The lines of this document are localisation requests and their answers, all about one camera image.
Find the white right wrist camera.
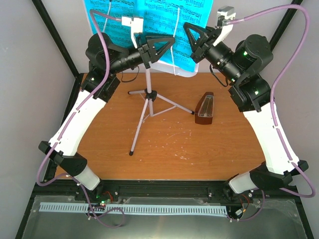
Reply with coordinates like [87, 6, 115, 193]
[213, 6, 236, 47]

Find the black frame post left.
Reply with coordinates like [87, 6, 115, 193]
[15, 0, 84, 239]

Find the light blue slotted cable duct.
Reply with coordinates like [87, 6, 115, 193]
[38, 202, 227, 217]

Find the brown wooden metronome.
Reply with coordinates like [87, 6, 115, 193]
[195, 92, 214, 125]

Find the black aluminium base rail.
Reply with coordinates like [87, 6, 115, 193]
[32, 178, 299, 206]

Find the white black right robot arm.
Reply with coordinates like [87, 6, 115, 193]
[183, 22, 309, 197]

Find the white tripod music stand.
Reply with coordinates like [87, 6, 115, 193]
[128, 68, 195, 156]

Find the black frame post right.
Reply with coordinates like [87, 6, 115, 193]
[269, 8, 297, 52]

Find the black frame post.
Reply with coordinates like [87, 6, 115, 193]
[269, 8, 297, 52]
[15, 0, 84, 239]

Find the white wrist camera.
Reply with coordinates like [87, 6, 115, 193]
[213, 6, 236, 47]
[121, 16, 144, 49]

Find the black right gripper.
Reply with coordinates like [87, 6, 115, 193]
[182, 22, 242, 84]

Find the clear plastic metronome cover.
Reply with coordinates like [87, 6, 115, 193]
[197, 95, 214, 118]

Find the blue sheet music book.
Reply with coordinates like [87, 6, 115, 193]
[84, 0, 213, 77]

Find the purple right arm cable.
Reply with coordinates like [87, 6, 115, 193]
[228, 4, 317, 199]

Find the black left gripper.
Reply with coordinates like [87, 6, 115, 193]
[108, 34, 175, 75]

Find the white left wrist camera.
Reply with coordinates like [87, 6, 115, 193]
[121, 16, 144, 49]

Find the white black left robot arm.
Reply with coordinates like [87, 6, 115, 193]
[38, 33, 175, 201]

